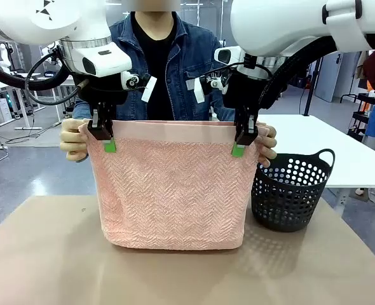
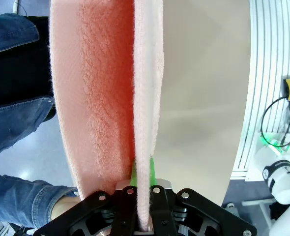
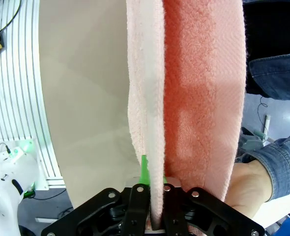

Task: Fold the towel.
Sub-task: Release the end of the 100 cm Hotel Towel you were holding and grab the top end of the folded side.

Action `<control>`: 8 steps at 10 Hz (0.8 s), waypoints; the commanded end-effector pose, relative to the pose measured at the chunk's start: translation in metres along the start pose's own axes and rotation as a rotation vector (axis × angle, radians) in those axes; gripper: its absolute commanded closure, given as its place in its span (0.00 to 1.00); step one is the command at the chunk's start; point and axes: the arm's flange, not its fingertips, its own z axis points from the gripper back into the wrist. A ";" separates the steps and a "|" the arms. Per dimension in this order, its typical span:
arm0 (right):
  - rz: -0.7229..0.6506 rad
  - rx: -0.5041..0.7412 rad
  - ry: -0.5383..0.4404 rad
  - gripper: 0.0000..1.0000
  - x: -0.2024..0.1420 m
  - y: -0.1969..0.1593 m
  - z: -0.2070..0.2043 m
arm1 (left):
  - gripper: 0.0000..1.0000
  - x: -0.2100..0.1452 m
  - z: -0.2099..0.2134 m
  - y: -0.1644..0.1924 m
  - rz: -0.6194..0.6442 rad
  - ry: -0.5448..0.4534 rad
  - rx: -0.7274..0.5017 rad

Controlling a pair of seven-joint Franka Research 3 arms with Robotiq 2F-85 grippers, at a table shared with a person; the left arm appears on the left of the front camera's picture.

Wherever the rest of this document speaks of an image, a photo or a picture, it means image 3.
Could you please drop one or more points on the person's dark shirt torso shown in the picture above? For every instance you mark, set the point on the person's dark shirt torso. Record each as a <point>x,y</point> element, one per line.
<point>270,24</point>

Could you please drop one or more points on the white tube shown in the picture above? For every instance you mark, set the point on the white tube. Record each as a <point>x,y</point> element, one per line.
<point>266,125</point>

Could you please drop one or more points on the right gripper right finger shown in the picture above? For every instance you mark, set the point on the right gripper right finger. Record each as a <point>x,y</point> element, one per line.
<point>199,209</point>

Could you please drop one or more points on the white aluminium table frame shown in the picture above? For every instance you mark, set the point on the white aluminium table frame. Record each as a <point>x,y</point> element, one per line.
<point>17,86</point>

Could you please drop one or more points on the grey green floor device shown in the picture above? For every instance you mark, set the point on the grey green floor device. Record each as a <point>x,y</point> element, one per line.
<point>252,142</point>

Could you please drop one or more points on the person's bare hand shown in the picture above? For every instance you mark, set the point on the person's bare hand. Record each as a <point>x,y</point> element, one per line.
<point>248,186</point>

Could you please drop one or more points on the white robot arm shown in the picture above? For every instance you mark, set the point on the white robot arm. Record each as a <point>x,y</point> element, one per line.
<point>9,172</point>

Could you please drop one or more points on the pink terry towel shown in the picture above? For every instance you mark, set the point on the pink terry towel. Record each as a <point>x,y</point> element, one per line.
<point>204,73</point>

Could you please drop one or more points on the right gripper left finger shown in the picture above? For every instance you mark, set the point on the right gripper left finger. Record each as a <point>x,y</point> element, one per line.
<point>135,209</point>

